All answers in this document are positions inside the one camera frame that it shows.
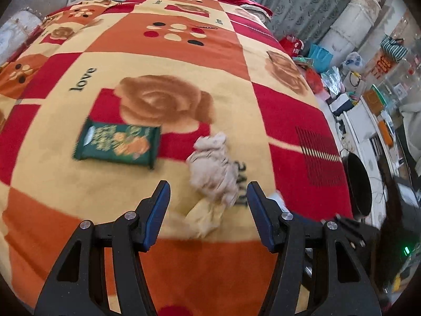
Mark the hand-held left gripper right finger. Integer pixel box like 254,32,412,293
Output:
247,181,383,316

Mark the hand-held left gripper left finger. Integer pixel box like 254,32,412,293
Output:
34,180,172,316

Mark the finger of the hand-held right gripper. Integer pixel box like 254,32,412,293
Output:
334,215,366,238

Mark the black trash bin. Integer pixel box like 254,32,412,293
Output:
342,153,374,219

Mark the beige tissue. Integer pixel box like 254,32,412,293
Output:
186,132,240,206

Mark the crumpled white tissue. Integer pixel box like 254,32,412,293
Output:
268,191,290,214

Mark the crumpled yellowish paper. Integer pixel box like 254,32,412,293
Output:
184,201,227,238

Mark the green snack packet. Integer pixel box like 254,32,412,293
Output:
73,118,162,170

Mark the white low cabinet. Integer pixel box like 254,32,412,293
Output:
339,99,408,178

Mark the dark blue box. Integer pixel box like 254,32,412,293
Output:
330,93,356,116

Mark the orange box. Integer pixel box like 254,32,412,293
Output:
362,85,387,116

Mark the red plastic bag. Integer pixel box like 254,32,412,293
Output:
305,68,324,94

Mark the checked rose print blanket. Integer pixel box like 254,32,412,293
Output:
0,0,354,316

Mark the white printed plastic bag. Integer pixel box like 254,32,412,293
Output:
342,52,365,75

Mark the red paper decoration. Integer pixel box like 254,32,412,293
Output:
372,53,395,78

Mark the blue shopping bag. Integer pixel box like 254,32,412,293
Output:
307,43,333,71

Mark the red gift bag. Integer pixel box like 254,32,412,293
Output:
279,36,305,56

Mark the striped tote bag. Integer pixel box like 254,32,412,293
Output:
380,34,408,62

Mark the tall beige wrapped bundle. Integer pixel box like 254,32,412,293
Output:
320,0,384,58

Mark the red bed cloth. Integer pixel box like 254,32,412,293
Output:
219,0,273,17

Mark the grey green patterned curtain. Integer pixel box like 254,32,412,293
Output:
224,0,369,43

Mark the white striped pillow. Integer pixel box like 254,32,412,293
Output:
0,10,43,61

